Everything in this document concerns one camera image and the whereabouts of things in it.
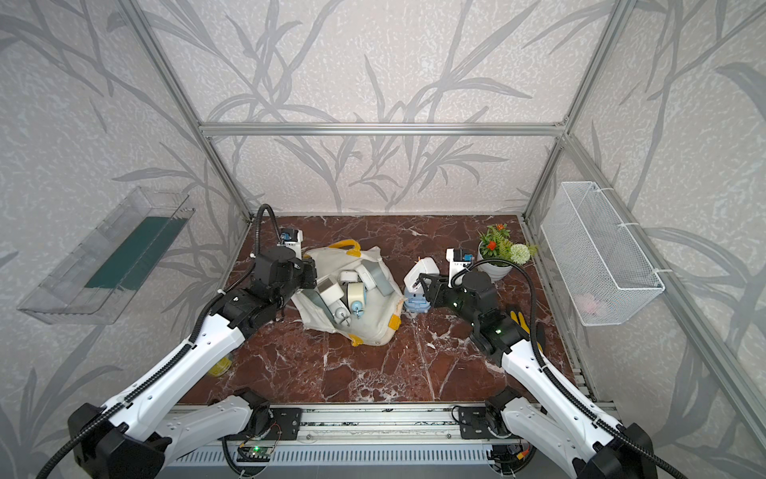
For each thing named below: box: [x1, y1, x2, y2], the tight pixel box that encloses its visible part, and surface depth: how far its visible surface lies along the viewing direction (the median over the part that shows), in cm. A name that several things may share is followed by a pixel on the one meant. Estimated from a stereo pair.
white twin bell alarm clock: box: [334, 306, 353, 329], surface depth 88 cm
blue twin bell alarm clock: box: [351, 300, 366, 320], surface depth 90 cm
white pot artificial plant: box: [477, 222, 538, 282], surface depth 93 cm
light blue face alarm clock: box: [403, 290, 431, 314], surface depth 93 cm
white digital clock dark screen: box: [316, 273, 345, 307], surface depth 86 cm
